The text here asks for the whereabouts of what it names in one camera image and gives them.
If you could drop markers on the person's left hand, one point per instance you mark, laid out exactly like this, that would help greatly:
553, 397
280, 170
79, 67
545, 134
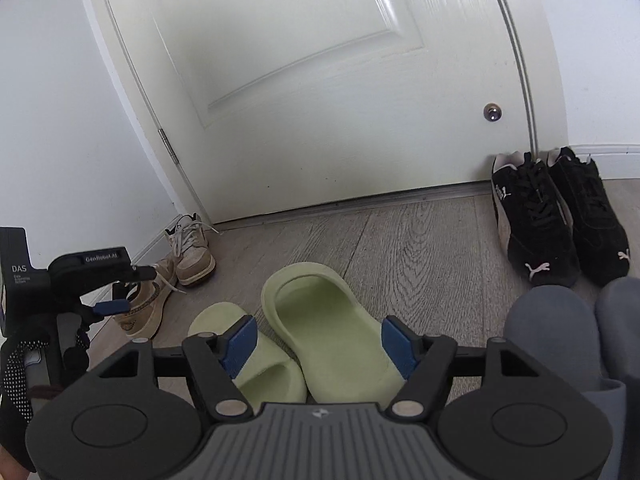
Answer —
15, 395

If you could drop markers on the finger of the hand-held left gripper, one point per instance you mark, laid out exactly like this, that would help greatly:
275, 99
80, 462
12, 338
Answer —
142, 273
112, 306

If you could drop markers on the grey slide slipper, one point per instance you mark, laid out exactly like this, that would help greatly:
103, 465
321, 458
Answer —
622, 320
555, 330

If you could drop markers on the beige white laced sneaker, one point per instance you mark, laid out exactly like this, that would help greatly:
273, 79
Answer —
192, 255
145, 310

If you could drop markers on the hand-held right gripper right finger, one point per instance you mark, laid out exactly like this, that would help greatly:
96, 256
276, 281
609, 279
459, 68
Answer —
400, 347

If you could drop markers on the person's left forearm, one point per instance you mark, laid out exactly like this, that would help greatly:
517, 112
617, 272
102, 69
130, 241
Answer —
6, 465

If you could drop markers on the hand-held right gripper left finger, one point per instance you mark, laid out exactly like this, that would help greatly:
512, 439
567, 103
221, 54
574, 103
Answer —
240, 347

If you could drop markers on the round metal door knob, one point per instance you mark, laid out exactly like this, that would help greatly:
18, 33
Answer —
492, 112

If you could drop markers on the black suede sneaker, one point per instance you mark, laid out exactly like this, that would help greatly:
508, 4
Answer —
595, 220
535, 225

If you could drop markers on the metal door hinge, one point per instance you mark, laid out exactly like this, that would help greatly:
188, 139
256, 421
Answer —
167, 145

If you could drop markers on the white baseboard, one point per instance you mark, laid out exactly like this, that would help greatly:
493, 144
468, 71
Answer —
615, 165
150, 245

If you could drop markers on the pale green slide slipper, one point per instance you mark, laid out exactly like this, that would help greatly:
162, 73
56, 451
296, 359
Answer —
270, 375
325, 330

